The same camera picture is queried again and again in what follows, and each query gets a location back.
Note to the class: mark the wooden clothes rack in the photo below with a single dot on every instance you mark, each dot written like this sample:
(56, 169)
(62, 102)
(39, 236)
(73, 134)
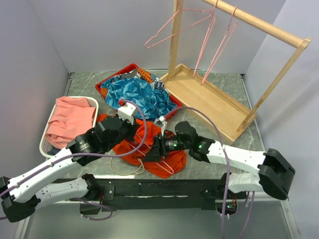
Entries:
(230, 116)

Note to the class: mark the pink wire hanger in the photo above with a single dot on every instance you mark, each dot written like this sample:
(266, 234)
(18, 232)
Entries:
(175, 22)
(222, 45)
(163, 169)
(206, 38)

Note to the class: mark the orange dotted garment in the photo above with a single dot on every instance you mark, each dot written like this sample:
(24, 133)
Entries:
(145, 75)

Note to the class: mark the navy printed garment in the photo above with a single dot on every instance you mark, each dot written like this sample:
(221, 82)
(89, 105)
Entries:
(157, 86)

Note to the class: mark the pink garment in basket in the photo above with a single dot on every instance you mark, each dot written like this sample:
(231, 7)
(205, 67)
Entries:
(71, 118)

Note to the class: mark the orange drawstring shorts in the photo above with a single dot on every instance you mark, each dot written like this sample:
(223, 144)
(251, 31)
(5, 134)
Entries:
(126, 146)

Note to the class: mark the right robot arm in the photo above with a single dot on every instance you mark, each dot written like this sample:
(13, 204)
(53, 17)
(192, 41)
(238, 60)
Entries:
(268, 172)

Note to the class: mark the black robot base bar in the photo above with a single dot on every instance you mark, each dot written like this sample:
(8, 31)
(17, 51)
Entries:
(142, 194)

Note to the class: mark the red plastic bin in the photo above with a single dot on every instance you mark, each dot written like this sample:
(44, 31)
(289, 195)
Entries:
(129, 72)

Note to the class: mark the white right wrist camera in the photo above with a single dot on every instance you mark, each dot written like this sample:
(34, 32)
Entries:
(161, 123)

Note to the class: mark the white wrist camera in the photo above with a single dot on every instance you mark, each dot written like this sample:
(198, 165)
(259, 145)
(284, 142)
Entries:
(161, 123)
(127, 111)

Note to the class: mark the blue leaf-patterned shorts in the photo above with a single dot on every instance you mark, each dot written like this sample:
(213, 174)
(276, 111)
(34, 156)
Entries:
(154, 102)

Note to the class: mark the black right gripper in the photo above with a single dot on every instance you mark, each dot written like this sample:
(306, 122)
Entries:
(157, 149)

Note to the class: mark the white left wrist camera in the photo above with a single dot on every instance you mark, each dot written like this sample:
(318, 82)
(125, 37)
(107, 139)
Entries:
(127, 111)

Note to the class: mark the white perforated laundry basket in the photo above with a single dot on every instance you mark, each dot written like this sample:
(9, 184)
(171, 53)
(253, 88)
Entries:
(47, 149)

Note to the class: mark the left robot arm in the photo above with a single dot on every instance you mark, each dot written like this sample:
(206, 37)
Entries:
(23, 195)

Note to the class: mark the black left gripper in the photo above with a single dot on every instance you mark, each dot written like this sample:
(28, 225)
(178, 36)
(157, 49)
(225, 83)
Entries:
(133, 129)

